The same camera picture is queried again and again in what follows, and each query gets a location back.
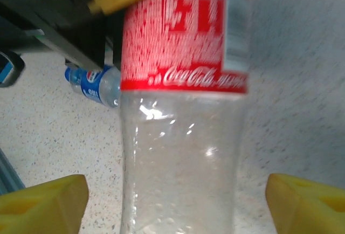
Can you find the large cola bottle red cap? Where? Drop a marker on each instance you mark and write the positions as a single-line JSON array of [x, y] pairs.
[[183, 137]]

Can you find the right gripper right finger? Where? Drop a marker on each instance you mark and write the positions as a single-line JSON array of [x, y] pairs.
[[310, 209]]

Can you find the pepsi bottle blue cap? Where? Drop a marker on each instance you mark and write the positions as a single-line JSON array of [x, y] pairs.
[[93, 85]]

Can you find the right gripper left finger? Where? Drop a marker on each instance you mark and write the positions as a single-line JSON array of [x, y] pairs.
[[37, 209]]

